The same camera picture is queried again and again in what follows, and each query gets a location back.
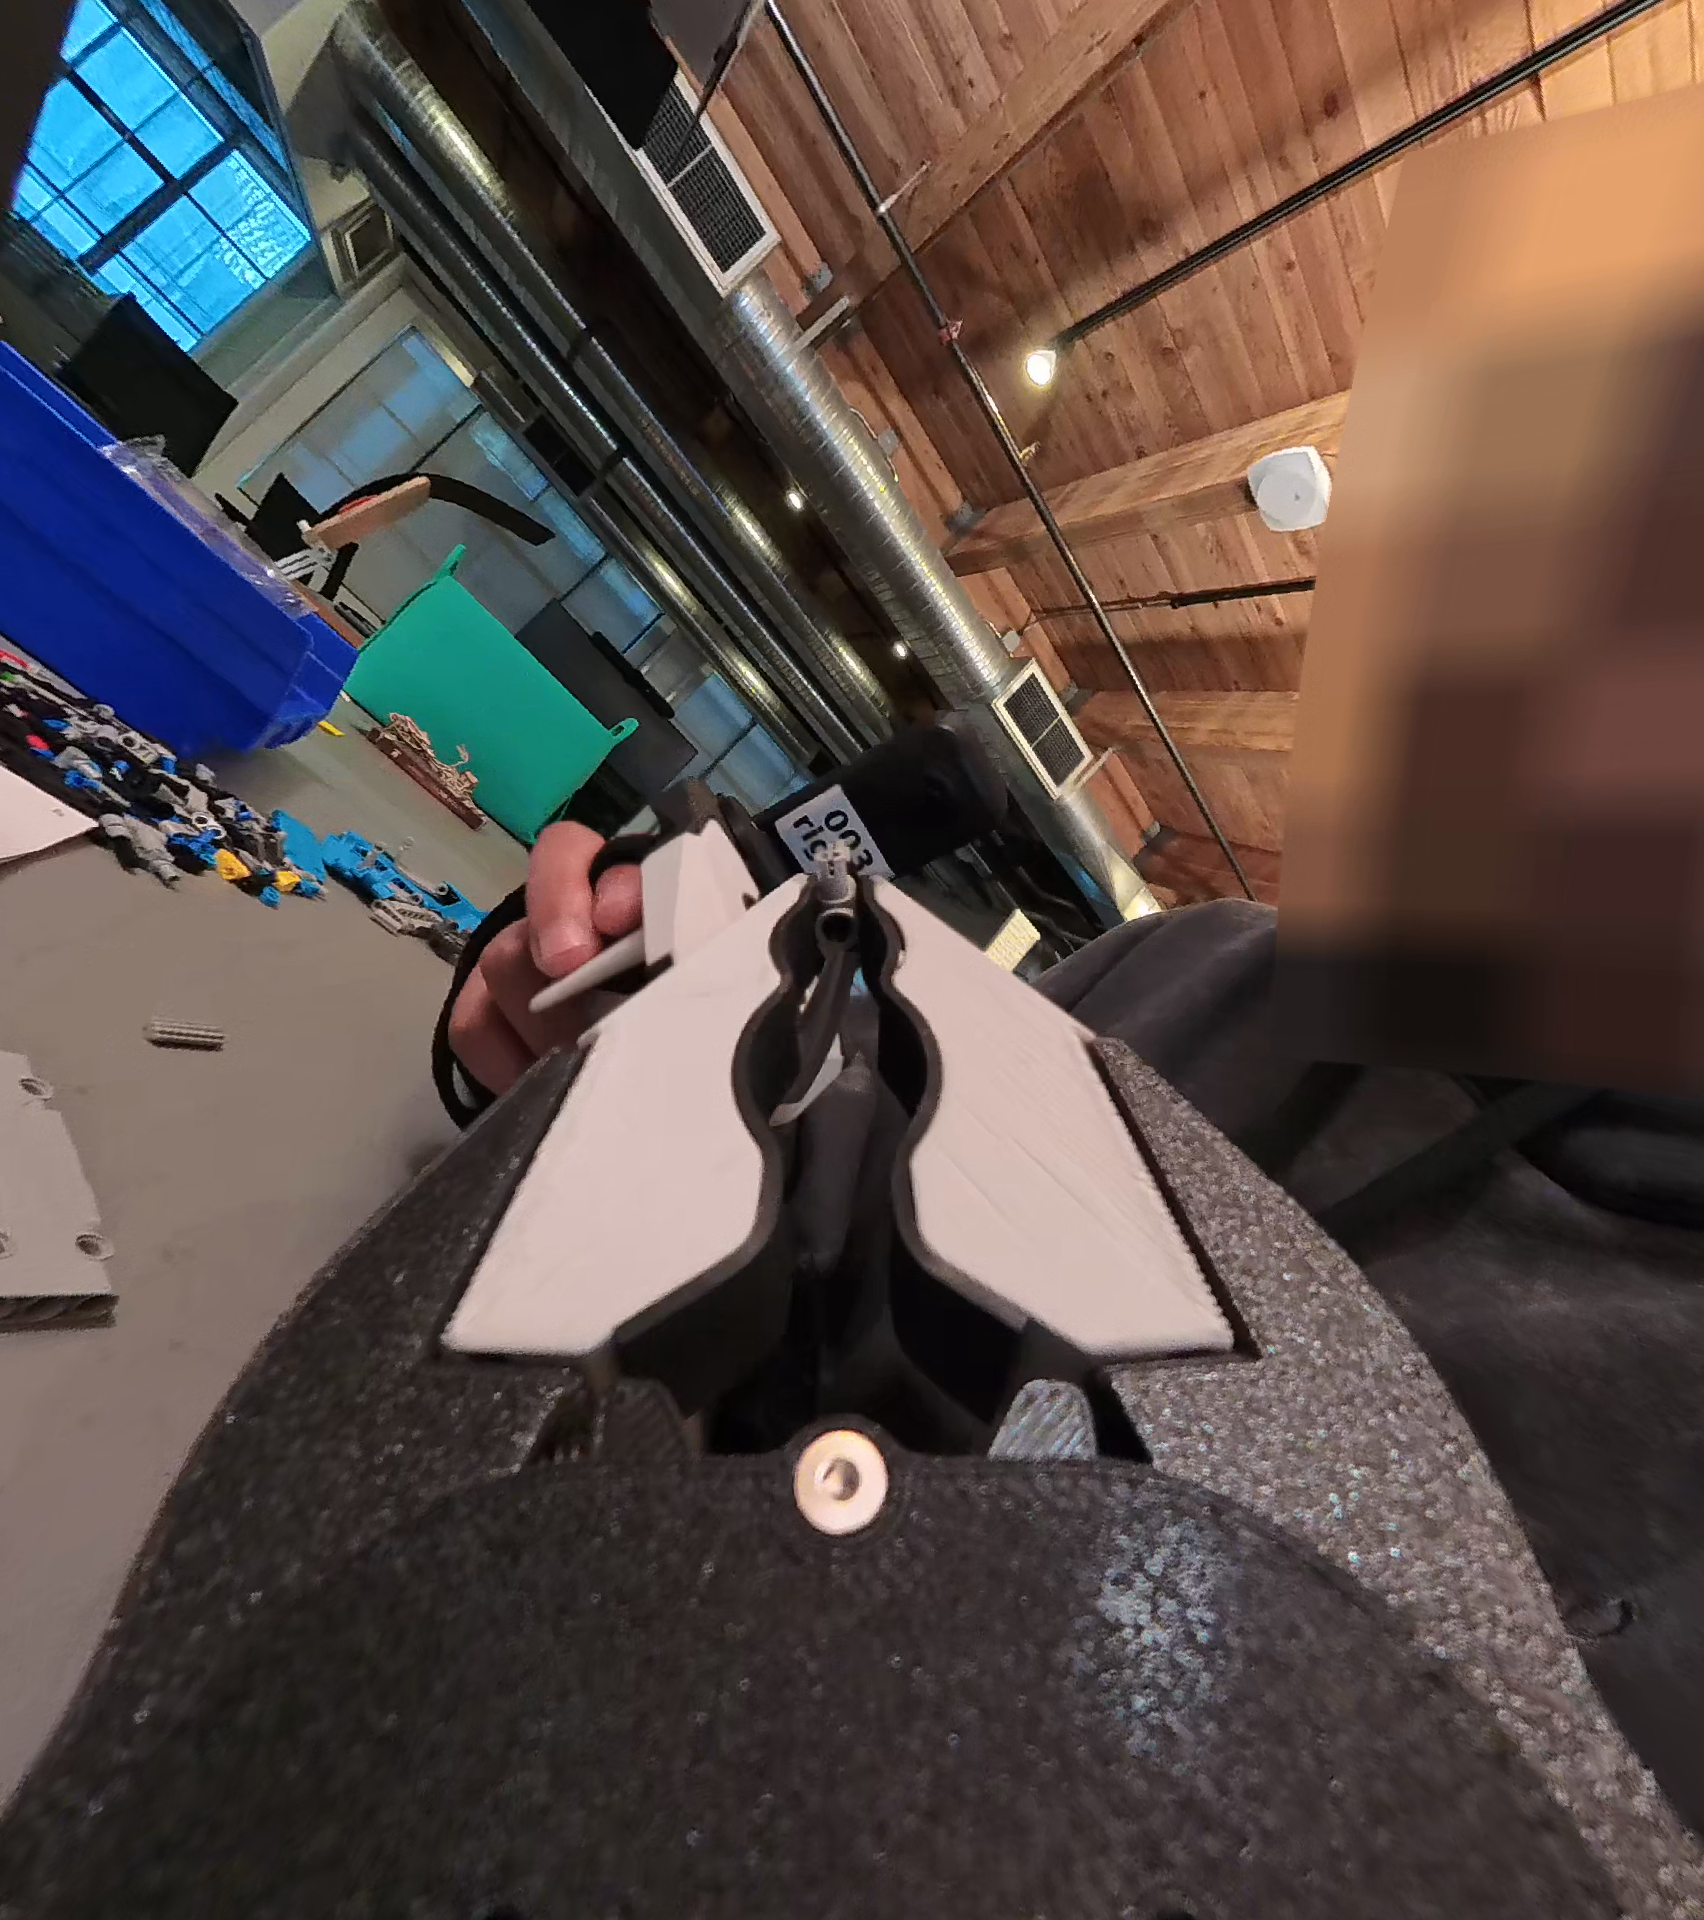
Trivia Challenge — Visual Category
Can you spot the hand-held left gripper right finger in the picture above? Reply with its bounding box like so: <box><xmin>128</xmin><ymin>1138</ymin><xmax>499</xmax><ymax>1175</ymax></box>
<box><xmin>866</xmin><ymin>876</ymin><xmax>1237</xmax><ymax>1424</ymax></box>

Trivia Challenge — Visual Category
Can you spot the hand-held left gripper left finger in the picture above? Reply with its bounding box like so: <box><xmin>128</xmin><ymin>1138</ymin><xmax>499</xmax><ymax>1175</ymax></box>
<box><xmin>439</xmin><ymin>873</ymin><xmax>817</xmax><ymax>1419</ymax></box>

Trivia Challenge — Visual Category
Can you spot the small grey connector piece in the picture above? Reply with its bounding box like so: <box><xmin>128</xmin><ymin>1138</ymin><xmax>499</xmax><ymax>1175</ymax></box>
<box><xmin>806</xmin><ymin>840</ymin><xmax>871</xmax><ymax>953</ymax></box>

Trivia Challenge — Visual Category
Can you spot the person's right hand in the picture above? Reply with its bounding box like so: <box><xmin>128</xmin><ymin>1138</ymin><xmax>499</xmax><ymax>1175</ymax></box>
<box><xmin>450</xmin><ymin>816</ymin><xmax>653</xmax><ymax>1097</ymax></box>

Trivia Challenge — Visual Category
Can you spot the white air vent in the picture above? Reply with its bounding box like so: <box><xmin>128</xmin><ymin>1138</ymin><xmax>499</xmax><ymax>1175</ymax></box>
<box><xmin>990</xmin><ymin>659</ymin><xmax>1095</xmax><ymax>797</ymax></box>
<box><xmin>635</xmin><ymin>74</ymin><xmax>780</xmax><ymax>294</ymax></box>

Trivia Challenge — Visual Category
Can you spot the pile of blue building pieces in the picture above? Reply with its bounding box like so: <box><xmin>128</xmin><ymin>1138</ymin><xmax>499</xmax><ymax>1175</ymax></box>
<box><xmin>267</xmin><ymin>810</ymin><xmax>487</xmax><ymax>943</ymax></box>

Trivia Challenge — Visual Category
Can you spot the green tote bag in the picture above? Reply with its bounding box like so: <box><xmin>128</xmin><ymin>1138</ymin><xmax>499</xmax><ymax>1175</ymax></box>
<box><xmin>342</xmin><ymin>546</ymin><xmax>641</xmax><ymax>842</ymax></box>

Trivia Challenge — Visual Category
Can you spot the wooden skeleton model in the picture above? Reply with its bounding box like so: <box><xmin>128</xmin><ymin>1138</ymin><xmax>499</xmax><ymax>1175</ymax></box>
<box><xmin>364</xmin><ymin>711</ymin><xmax>487</xmax><ymax>823</ymax></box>

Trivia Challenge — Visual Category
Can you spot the white round ceiling device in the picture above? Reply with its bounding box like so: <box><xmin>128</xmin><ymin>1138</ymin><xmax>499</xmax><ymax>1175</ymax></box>
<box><xmin>1247</xmin><ymin>444</ymin><xmax>1335</xmax><ymax>533</ymax></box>

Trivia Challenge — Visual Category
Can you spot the person's grey sweater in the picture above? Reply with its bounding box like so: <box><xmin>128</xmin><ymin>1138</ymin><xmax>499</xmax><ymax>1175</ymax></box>
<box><xmin>1032</xmin><ymin>895</ymin><xmax>1704</xmax><ymax>1920</ymax></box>

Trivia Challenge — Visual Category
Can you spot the black and wood curved lamp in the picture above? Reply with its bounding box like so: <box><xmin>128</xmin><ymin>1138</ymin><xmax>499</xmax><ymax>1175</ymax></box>
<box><xmin>214</xmin><ymin>471</ymin><xmax>558</xmax><ymax>602</ymax></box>

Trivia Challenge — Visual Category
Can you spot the grey flat panel with holes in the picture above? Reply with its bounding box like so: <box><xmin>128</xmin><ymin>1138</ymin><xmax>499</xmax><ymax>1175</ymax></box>
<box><xmin>0</xmin><ymin>1034</ymin><xmax>120</xmax><ymax>1333</ymax></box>

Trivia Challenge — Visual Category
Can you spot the pile of small colourful pieces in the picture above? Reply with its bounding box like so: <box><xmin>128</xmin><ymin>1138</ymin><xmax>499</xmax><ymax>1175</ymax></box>
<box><xmin>0</xmin><ymin>584</ymin><xmax>331</xmax><ymax>901</ymax></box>

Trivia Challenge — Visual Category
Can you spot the blue plastic bin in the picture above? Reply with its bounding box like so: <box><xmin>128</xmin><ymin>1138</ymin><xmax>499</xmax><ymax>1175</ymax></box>
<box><xmin>0</xmin><ymin>246</ymin><xmax>363</xmax><ymax>760</ymax></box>

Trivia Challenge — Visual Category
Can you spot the clear plastic bag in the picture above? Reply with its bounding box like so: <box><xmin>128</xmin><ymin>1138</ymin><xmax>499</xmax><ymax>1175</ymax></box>
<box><xmin>102</xmin><ymin>431</ymin><xmax>217</xmax><ymax>504</ymax></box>

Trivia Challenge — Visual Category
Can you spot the large grid window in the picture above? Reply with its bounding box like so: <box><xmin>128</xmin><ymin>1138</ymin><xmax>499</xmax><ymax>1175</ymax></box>
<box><xmin>12</xmin><ymin>0</ymin><xmax>323</xmax><ymax>353</ymax></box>

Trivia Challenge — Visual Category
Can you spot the silver air duct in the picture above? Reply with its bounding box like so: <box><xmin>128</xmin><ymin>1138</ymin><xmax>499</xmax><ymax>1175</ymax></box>
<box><xmin>717</xmin><ymin>275</ymin><xmax>1171</xmax><ymax>924</ymax></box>

